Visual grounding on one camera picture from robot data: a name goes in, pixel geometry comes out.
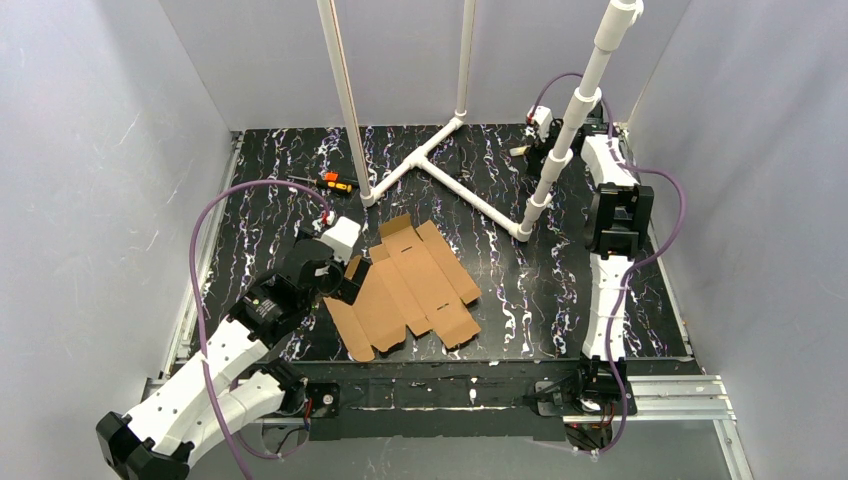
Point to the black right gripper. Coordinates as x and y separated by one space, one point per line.
536 149

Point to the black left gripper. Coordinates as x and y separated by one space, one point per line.
346 278

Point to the brown cardboard box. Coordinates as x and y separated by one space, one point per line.
416 285

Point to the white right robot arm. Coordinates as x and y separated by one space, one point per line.
614 233

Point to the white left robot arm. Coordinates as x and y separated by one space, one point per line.
222 388

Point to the yellow marker pen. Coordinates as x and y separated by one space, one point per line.
518 151

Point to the orange yellow black screwdriver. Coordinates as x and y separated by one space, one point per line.
331 181

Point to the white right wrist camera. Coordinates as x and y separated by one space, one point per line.
539 120

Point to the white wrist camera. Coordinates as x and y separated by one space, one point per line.
341 237
539 120

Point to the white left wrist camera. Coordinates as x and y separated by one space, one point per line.
341 237

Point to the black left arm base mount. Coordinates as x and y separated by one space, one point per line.
302 397

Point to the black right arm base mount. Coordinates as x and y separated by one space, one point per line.
589 387

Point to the aluminium rail frame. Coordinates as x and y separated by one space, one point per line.
533 312

